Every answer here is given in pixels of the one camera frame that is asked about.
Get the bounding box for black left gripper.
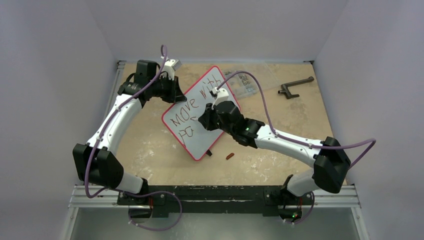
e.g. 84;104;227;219
149;74;186;104

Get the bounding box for pink framed whiteboard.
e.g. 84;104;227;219
161;66;225;161

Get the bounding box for red marker cap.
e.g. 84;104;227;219
225;152;235;160

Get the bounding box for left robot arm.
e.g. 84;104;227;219
72;59;187;205

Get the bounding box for clear plastic screw box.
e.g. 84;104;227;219
222;62;280;100

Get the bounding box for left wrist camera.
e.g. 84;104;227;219
162;59;182;80

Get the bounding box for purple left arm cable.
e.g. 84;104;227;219
84;44;168;200

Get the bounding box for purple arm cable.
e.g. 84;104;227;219
215;70;377;170
84;44;168;200

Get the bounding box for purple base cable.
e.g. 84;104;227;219
127;190;184;232

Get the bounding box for dark metal crank handle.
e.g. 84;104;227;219
278;76;315;100

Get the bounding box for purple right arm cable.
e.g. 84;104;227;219
215;70;377;170

